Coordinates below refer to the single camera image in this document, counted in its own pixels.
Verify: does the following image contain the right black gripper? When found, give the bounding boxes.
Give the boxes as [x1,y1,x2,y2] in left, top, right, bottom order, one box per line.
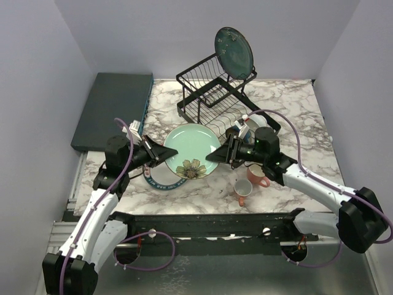
[207,133,267,165]

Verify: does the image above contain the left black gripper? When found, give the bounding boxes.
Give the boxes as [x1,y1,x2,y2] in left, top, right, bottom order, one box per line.
[123,134,177,173]

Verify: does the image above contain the orange plate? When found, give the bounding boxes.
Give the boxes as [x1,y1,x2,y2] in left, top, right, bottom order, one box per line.
[163,124,221,180]

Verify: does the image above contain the plain pink mug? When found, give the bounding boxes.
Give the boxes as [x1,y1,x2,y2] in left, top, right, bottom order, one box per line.
[246,163,270,187]

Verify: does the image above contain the printed salmon coffee mug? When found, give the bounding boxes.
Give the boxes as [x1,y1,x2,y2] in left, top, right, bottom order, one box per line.
[233,179,253,207]

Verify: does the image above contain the white bowl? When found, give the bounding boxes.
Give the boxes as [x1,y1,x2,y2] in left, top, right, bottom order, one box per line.
[246,114,268,132]

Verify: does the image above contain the black wire dish rack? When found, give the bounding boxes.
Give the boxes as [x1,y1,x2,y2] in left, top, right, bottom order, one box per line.
[176,52,282,145]

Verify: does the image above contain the blue glazed floral plate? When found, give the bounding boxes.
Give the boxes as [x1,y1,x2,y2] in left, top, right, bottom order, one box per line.
[214,27,254,80]

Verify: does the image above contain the dark bowl beige inside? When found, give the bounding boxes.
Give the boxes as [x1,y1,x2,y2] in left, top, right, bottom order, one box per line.
[225,127,239,138]

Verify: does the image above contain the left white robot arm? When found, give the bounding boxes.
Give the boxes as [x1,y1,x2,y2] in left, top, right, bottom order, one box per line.
[42,136,178,294]

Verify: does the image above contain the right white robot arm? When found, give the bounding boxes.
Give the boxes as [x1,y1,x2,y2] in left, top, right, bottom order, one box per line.
[206,127,392,253]

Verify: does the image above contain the teal patterned bottom plate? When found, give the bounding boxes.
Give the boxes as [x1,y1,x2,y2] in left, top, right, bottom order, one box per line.
[144,163,187,191]

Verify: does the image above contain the dark grey flat box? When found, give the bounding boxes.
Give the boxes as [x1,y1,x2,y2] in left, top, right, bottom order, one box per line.
[71,73,154,152]

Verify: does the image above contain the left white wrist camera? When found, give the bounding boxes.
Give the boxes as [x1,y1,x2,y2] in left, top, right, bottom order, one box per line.
[122,120,141,143]

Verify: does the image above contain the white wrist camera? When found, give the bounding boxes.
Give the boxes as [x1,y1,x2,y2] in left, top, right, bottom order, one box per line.
[122,120,141,143]
[235,114,249,140]

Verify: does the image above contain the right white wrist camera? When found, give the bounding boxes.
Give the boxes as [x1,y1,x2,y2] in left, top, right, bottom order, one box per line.
[235,114,249,140]

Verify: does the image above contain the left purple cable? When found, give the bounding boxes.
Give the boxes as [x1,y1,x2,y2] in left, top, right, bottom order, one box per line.
[58,117,176,295]

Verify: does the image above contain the purple cable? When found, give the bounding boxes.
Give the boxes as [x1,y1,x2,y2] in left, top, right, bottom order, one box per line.
[245,109,393,267]
[58,117,176,295]

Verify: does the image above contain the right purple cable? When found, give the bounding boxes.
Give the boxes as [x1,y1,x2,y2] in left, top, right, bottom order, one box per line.
[245,109,393,267]

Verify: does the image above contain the black mounting rail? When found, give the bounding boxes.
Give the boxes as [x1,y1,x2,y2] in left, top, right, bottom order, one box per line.
[109,212,304,256]

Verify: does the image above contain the aluminium frame rail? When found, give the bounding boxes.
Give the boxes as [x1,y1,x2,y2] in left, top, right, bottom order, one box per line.
[33,153,374,295]

